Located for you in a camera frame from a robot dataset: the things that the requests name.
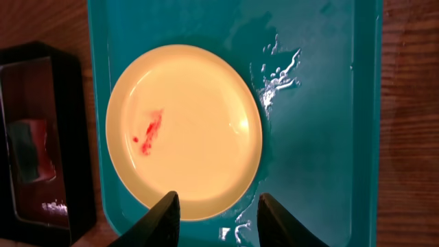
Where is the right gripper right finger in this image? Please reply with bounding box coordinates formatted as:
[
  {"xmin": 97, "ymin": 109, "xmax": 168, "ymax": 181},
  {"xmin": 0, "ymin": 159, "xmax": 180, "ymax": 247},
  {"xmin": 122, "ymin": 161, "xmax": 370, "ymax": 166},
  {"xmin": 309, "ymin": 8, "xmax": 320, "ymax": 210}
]
[{"xmin": 257, "ymin": 193, "xmax": 328, "ymax": 247}]

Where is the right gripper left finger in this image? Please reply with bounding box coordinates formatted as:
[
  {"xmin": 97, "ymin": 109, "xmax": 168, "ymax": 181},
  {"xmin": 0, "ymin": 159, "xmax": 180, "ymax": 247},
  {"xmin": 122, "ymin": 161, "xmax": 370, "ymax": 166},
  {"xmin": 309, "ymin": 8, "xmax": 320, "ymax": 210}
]
[{"xmin": 108, "ymin": 191, "xmax": 180, "ymax": 247}]

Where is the yellow-green plate with sauce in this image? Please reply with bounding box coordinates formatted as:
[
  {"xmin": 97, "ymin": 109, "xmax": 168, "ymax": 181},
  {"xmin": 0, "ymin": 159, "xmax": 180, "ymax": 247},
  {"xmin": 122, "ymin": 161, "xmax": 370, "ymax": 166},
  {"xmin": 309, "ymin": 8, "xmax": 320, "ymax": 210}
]
[{"xmin": 106, "ymin": 45, "xmax": 263, "ymax": 221}]

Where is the green and orange sponge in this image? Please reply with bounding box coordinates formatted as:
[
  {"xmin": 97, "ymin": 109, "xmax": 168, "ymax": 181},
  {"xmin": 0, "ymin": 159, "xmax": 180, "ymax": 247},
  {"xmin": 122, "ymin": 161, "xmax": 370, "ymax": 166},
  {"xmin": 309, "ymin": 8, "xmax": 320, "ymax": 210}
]
[{"xmin": 7, "ymin": 119, "xmax": 56, "ymax": 183}]

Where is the black rectangular wash tray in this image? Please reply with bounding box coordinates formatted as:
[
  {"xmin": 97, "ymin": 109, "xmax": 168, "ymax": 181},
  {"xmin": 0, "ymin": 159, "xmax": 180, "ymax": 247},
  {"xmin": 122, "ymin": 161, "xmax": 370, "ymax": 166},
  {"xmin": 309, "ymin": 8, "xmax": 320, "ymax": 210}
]
[{"xmin": 1, "ymin": 42, "xmax": 96, "ymax": 246}]

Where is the teal plastic serving tray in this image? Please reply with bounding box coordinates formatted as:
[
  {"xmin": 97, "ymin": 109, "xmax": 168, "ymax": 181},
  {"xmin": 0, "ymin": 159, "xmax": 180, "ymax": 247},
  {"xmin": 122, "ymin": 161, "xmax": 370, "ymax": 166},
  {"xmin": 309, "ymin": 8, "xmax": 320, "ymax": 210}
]
[{"xmin": 88, "ymin": 0, "xmax": 383, "ymax": 246}]

